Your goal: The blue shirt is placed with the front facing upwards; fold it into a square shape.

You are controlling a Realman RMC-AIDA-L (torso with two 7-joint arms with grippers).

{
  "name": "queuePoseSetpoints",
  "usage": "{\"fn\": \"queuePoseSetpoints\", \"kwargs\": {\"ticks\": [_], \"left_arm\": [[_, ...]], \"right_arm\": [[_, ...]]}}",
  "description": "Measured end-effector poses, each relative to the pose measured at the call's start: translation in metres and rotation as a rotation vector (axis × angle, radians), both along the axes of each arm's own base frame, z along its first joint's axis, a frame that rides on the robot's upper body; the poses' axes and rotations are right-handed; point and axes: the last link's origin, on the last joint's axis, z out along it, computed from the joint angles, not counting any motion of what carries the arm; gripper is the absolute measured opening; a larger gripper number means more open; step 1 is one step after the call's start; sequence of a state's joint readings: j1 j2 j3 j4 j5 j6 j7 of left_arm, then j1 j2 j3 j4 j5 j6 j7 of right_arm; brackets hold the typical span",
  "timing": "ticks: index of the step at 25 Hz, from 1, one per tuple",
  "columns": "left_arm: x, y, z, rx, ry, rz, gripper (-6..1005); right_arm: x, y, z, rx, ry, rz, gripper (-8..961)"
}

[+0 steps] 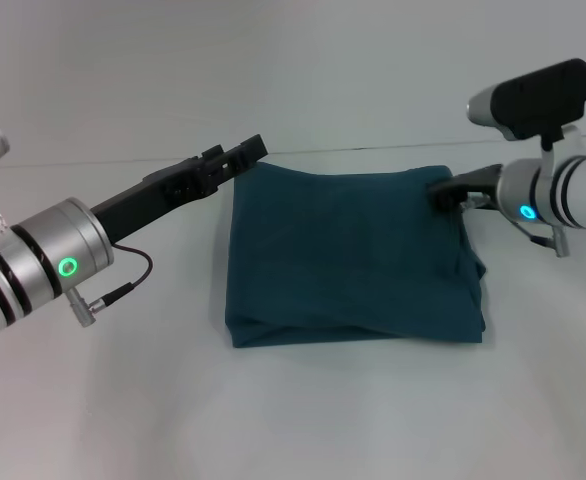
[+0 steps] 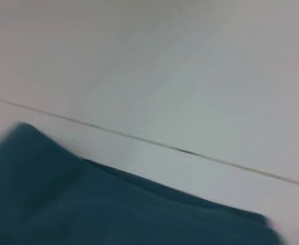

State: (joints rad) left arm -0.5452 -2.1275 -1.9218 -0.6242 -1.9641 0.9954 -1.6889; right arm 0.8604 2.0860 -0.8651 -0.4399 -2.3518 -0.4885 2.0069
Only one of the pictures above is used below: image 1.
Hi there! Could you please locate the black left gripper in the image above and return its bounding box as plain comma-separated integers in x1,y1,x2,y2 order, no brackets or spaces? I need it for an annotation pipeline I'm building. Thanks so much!
91,133,269,246

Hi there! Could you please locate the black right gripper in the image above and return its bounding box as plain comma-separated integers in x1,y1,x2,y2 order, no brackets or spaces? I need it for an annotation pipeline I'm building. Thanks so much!
426,163,504,210

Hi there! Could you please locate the teal blue printed t-shirt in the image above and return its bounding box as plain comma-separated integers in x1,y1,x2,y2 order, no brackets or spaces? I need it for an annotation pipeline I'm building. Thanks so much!
222,160,489,350

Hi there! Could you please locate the right arm cable with connector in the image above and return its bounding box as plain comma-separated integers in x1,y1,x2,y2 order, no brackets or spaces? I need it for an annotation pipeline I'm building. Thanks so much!
460,192,572,259

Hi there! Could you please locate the arm cable with connector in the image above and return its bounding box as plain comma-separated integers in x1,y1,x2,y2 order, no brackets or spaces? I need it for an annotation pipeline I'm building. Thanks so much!
67,244,154,329
460,192,572,259

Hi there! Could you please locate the left arm cable with connector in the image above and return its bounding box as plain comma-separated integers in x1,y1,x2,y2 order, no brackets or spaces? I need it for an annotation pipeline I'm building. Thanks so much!
67,244,154,329

